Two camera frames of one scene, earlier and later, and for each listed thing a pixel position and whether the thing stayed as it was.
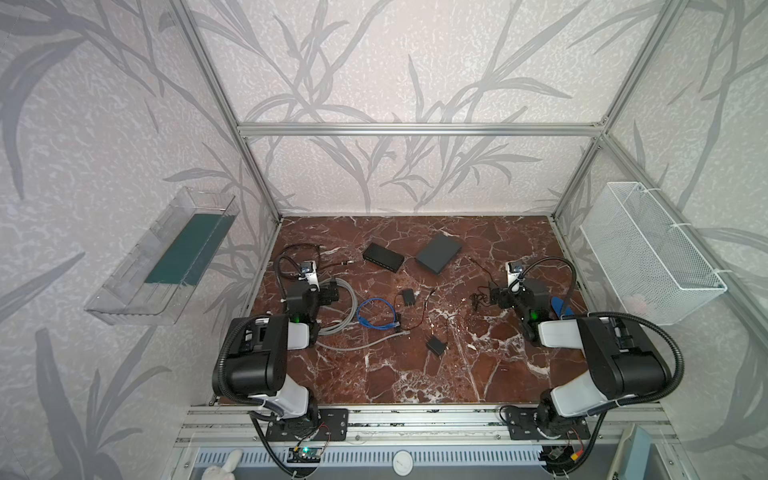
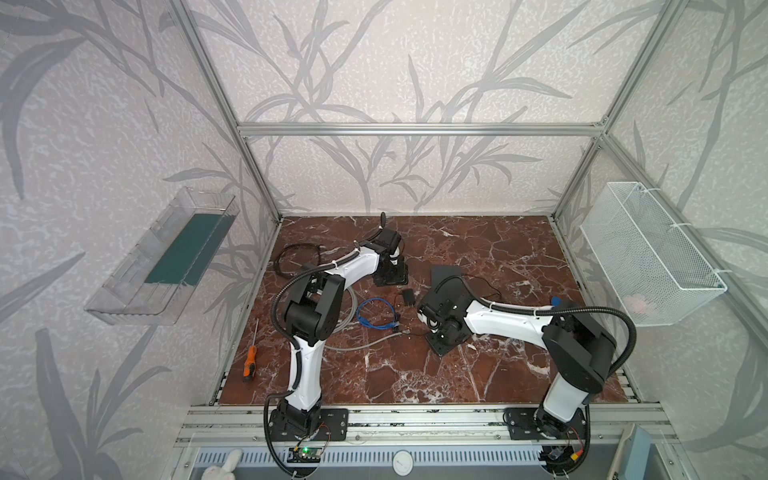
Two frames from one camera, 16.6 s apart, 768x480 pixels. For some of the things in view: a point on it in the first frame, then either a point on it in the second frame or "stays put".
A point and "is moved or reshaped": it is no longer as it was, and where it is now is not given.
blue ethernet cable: x=363 y=321 stays put
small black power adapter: x=408 y=297 stays put
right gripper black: x=504 y=297 to x=440 y=342
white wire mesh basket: x=654 y=271 stays put
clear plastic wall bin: x=149 y=284 stays put
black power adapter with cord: x=437 y=345 is moved or reshaped
